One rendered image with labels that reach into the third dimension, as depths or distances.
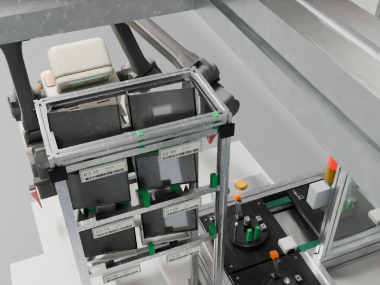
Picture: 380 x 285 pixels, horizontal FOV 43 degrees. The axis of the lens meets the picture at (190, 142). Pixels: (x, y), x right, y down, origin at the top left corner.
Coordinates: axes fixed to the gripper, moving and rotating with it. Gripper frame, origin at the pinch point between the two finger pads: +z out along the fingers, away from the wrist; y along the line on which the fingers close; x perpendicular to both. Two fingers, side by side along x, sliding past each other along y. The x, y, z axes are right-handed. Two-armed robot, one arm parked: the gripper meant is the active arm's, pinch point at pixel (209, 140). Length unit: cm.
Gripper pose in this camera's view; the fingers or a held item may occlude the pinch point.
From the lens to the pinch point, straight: 151.3
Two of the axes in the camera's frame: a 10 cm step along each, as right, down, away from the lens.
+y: 9.3, -2.4, 2.6
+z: 0.2, 7.8, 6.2
